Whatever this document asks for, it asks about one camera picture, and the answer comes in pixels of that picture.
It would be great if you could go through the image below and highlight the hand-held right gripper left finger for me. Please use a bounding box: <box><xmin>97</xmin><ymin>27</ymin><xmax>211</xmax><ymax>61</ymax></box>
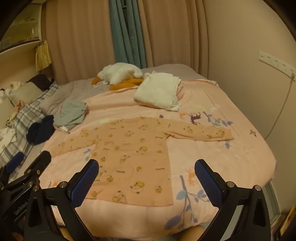
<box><xmin>24</xmin><ymin>159</ymin><xmax>100</xmax><ymax>241</ymax></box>

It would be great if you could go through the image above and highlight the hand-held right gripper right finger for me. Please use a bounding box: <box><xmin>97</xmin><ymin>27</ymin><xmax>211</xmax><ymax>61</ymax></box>
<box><xmin>194</xmin><ymin>159</ymin><xmax>271</xmax><ymax>241</ymax></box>

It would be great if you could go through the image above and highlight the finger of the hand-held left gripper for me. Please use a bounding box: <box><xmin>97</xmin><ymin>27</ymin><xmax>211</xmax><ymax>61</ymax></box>
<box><xmin>0</xmin><ymin>152</ymin><xmax>25</xmax><ymax>184</ymax></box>
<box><xmin>5</xmin><ymin>151</ymin><xmax>52</xmax><ymax>193</ymax></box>

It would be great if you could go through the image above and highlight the orange printed baby shirt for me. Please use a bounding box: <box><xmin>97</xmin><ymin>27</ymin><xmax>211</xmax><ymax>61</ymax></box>
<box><xmin>50</xmin><ymin>117</ymin><xmax>234</xmax><ymax>207</ymax></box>

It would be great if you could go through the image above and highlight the white crumpled garment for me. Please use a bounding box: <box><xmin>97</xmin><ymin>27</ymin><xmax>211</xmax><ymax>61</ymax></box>
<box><xmin>0</xmin><ymin>127</ymin><xmax>18</xmax><ymax>149</ymax></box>

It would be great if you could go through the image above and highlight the dark navy garment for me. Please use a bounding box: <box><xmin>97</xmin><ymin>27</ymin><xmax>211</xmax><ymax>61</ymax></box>
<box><xmin>26</xmin><ymin>115</ymin><xmax>56</xmax><ymax>144</ymax></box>

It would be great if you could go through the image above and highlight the pink printed blanket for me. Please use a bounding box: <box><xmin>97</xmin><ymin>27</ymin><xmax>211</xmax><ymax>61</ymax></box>
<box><xmin>38</xmin><ymin>79</ymin><xmax>277</xmax><ymax>239</ymax></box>

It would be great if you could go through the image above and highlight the beige patterned garment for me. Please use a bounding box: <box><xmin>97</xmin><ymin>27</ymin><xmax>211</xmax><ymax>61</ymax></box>
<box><xmin>6</xmin><ymin>113</ymin><xmax>19</xmax><ymax>128</ymax></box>

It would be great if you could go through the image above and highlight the plaid pillow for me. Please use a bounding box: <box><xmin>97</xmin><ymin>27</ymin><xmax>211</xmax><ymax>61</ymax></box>
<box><xmin>0</xmin><ymin>82</ymin><xmax>62</xmax><ymax>168</ymax></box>

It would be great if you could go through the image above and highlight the beige pillow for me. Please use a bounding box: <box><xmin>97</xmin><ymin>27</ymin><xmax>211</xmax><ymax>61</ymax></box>
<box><xmin>0</xmin><ymin>97</ymin><xmax>15</xmax><ymax>124</ymax></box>
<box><xmin>8</xmin><ymin>82</ymin><xmax>44</xmax><ymax>107</ymax></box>

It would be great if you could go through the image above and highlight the grey garment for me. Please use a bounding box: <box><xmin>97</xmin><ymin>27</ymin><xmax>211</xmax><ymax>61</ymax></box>
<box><xmin>54</xmin><ymin>100</ymin><xmax>89</xmax><ymax>130</ymax></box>

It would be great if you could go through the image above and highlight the beige plush toy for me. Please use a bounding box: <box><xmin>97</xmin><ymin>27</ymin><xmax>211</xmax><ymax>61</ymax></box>
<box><xmin>9</xmin><ymin>80</ymin><xmax>24</xmax><ymax>90</ymax></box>

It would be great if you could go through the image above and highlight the grey bed sheet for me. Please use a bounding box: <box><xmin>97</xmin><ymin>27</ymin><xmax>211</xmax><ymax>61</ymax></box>
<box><xmin>37</xmin><ymin>64</ymin><xmax>208</xmax><ymax>116</ymax></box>

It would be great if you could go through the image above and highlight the dark brown cloth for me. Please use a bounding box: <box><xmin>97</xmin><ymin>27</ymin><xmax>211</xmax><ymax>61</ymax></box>
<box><xmin>26</xmin><ymin>74</ymin><xmax>55</xmax><ymax>91</ymax></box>

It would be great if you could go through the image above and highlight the pink folded garment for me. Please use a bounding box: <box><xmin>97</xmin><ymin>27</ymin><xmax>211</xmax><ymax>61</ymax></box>
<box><xmin>134</xmin><ymin>81</ymin><xmax>186</xmax><ymax>109</ymax></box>

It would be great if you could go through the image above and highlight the yellow fringed cloth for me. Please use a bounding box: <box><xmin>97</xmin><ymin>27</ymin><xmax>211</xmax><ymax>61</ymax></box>
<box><xmin>35</xmin><ymin>40</ymin><xmax>53</xmax><ymax>72</ymax></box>

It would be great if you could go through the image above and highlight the white folded garment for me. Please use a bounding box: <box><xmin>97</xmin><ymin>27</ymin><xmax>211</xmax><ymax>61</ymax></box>
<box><xmin>134</xmin><ymin>72</ymin><xmax>182</xmax><ymax>112</ymax></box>

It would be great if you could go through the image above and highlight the white goose plush toy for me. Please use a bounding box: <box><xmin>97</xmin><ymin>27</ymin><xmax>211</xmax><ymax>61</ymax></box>
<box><xmin>91</xmin><ymin>62</ymin><xmax>145</xmax><ymax>91</ymax></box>

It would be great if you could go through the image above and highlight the beige pink curtain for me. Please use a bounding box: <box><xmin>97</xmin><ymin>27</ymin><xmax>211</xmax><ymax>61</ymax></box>
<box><xmin>137</xmin><ymin>0</ymin><xmax>209</xmax><ymax>75</ymax></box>
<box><xmin>44</xmin><ymin>0</ymin><xmax>116</xmax><ymax>84</ymax></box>

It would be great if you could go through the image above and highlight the teal curtain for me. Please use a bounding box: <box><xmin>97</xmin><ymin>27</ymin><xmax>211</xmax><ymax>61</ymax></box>
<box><xmin>109</xmin><ymin>0</ymin><xmax>148</xmax><ymax>69</ymax></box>

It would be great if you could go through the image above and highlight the white power cable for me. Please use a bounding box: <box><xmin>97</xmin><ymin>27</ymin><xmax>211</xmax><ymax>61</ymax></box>
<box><xmin>265</xmin><ymin>72</ymin><xmax>296</xmax><ymax>140</ymax></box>

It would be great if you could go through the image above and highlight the wall cabinet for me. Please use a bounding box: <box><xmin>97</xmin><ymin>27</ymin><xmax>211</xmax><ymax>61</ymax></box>
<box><xmin>0</xmin><ymin>2</ymin><xmax>46</xmax><ymax>55</ymax></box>

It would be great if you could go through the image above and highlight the white wall power strip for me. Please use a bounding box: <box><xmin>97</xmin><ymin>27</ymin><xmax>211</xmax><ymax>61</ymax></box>
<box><xmin>259</xmin><ymin>51</ymin><xmax>296</xmax><ymax>78</ymax></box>

